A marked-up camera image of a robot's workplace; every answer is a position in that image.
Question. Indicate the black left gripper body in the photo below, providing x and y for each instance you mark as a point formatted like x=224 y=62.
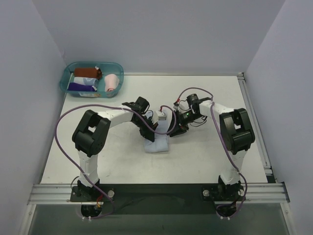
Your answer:
x=147 y=125

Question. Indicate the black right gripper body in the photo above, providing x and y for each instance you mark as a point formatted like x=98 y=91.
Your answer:
x=181 y=125

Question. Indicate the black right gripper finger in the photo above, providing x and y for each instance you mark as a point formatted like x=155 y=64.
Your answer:
x=179 y=131
x=174 y=125

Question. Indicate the light blue towel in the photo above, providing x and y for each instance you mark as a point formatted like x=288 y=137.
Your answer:
x=161 y=143

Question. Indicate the pink striped towel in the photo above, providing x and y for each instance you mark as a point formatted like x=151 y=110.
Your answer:
x=111 y=82

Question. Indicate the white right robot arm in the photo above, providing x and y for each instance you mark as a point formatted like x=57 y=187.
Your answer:
x=235 y=133

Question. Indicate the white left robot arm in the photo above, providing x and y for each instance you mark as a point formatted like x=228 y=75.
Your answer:
x=91 y=133

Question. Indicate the white blue rolled towel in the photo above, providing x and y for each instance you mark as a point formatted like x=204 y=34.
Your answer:
x=86 y=81

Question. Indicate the brown rolled towel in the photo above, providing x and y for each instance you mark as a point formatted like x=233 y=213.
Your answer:
x=94 y=72

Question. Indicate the purple rolled towel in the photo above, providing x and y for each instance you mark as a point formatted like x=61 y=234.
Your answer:
x=81 y=88

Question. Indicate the teal plastic bin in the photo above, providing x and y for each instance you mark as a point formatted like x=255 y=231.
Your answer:
x=105 y=67

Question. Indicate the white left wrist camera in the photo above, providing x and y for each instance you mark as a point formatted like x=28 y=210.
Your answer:
x=159 y=116

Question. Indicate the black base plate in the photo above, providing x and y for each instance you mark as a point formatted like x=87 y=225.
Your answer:
x=158 y=199

